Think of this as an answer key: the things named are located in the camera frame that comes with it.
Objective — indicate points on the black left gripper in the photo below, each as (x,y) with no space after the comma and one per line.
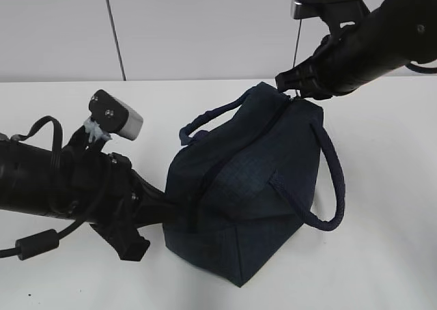
(104,191)

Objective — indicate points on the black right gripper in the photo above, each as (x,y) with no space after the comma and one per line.
(304,77)

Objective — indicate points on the navy blue lunch bag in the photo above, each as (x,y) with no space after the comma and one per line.
(249,175)

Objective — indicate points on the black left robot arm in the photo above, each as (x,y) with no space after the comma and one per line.
(26,187)

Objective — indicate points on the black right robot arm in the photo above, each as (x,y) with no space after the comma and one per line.
(362,45)

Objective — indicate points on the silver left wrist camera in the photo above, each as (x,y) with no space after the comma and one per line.
(114,116)

